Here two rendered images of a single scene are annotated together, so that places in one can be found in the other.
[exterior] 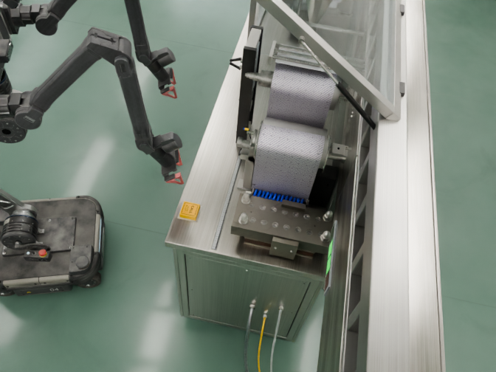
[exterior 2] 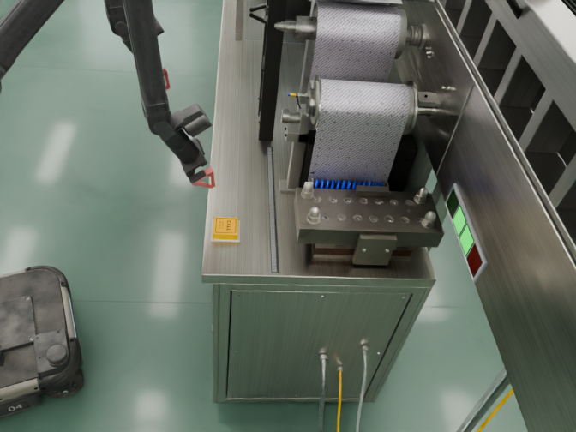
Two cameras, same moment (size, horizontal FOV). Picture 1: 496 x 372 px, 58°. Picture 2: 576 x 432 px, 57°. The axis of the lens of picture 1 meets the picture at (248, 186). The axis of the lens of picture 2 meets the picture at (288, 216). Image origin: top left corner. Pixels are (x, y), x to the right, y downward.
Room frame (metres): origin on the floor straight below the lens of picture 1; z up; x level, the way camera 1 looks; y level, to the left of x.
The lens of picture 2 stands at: (0.00, 0.32, 2.05)
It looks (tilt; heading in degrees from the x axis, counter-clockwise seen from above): 46 degrees down; 345
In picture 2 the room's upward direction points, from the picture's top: 8 degrees clockwise
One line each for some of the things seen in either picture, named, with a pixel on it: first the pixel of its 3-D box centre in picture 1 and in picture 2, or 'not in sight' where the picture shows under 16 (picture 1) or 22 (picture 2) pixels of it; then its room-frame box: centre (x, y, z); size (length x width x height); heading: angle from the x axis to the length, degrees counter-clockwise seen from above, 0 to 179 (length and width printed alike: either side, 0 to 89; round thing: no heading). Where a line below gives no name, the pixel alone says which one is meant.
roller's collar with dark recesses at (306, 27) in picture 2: (267, 78); (305, 27); (1.41, -0.02, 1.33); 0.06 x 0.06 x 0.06; 84
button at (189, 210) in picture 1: (190, 210); (225, 228); (1.02, 0.23, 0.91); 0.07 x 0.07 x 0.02; 84
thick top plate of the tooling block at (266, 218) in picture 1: (284, 224); (366, 217); (0.96, -0.16, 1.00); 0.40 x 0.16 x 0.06; 84
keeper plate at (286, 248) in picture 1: (283, 249); (374, 250); (0.87, -0.17, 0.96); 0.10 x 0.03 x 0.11; 84
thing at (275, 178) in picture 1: (282, 181); (353, 159); (1.09, -0.13, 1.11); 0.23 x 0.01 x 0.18; 84
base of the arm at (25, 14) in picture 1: (21, 15); not in sight; (1.46, 0.94, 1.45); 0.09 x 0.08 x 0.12; 14
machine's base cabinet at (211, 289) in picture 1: (282, 122); (287, 133); (2.09, -0.17, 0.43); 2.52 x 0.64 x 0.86; 174
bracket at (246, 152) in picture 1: (246, 164); (293, 151); (1.20, 0.02, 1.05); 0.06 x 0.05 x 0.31; 84
